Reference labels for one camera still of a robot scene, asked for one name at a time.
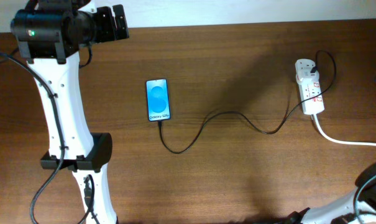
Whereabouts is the blue Galaxy smartphone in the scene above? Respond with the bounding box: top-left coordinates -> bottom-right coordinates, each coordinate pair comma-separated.
145,79 -> 171,122

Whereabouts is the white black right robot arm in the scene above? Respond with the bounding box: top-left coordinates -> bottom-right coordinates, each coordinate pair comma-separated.
281,163 -> 376,224

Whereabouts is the white power strip cord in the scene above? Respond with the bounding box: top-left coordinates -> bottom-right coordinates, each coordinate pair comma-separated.
311,113 -> 376,148

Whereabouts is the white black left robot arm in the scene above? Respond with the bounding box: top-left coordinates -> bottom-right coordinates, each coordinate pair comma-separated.
11,0 -> 129,223

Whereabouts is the white power strip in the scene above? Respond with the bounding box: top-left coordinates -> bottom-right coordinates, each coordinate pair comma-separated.
295,58 -> 326,116

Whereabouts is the black USB charging cable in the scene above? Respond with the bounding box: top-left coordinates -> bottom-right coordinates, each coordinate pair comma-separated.
157,49 -> 337,155

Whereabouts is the white USB charger adapter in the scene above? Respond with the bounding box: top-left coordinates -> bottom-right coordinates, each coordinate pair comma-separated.
295,58 -> 319,85

